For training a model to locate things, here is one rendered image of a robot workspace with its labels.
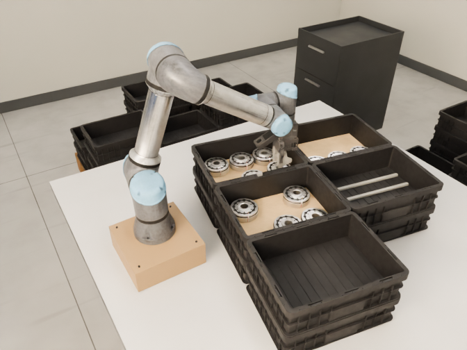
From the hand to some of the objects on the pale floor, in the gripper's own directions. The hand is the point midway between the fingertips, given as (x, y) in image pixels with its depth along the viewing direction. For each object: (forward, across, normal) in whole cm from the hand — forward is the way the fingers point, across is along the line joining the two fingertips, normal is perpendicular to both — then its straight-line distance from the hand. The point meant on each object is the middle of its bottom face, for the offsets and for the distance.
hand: (276, 165), depth 182 cm
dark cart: (+87, +143, -108) cm, 199 cm away
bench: (+87, -17, -4) cm, 89 cm away
